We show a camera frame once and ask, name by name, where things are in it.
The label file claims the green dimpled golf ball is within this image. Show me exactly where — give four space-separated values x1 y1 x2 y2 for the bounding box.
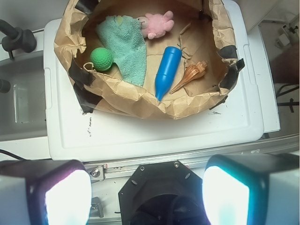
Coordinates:
90 47 113 72

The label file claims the blue bullet-shaped plastic toy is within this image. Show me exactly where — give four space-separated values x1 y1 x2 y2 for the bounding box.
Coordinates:
155 46 182 101

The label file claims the pink plush teddy bear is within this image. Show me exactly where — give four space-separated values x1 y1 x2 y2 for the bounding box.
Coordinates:
137 10 174 40

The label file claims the white plastic bin lid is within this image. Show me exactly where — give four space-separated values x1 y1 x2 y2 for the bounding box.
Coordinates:
44 0 264 162

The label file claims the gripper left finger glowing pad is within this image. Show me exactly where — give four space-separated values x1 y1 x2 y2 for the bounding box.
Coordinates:
0 159 92 225

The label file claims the clear plastic storage bin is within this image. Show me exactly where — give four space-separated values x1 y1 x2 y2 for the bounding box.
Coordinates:
0 51 47 141

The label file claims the black octagonal mount plate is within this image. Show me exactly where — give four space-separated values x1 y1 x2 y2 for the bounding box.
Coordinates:
118 161 210 225

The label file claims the aluminium extrusion rail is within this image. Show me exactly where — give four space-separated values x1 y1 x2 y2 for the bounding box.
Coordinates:
84 134 300 182

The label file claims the orange striped spiral seashell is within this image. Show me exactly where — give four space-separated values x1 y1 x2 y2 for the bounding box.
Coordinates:
169 60 208 94

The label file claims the crumpled brown paper liner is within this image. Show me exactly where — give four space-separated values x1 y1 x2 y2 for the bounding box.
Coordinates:
54 0 244 120

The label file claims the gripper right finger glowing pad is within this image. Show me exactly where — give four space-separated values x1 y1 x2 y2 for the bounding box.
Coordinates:
202 153 300 225

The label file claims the black clamp knob handle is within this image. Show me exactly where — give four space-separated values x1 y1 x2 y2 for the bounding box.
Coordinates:
0 19 37 60

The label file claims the teal terry cloth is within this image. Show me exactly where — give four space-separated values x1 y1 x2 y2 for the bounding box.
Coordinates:
96 15 147 87

